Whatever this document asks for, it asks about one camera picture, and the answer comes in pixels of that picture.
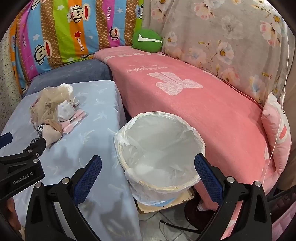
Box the colourful monkey print pillow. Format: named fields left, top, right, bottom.
left=9, top=0, right=144, bottom=93

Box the pink bed blanket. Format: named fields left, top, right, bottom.
left=94, top=46, right=279, bottom=193

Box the beige cloth with patterned tie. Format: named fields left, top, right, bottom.
left=30, top=120, right=63, bottom=149

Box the grey white sock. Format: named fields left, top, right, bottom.
left=57, top=100, right=76, bottom=121

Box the light blue patterned sheet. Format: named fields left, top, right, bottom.
left=1, top=80, right=142, bottom=240

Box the blue-grey velvet cushion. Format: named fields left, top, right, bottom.
left=24, top=59, right=113, bottom=96

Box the green check mark cushion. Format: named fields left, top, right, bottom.
left=132, top=29, right=163, bottom=53

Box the white glove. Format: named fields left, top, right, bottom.
left=59, top=83, right=74, bottom=98

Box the black cable on floor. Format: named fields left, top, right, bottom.
left=159, top=219, right=200, bottom=234

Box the white lined trash bin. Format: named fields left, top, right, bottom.
left=114, top=111, right=206, bottom=206

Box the grey floral quilt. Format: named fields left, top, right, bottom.
left=142, top=0, right=295, bottom=104

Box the pink striped cloth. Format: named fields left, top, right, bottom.
left=60, top=109, right=86, bottom=134

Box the white hanging cord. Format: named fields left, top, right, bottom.
left=262, top=34, right=290, bottom=183

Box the beige mesh net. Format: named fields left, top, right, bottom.
left=30, top=87, right=70, bottom=125

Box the pink small pillow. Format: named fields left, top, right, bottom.
left=261, top=93, right=292, bottom=175

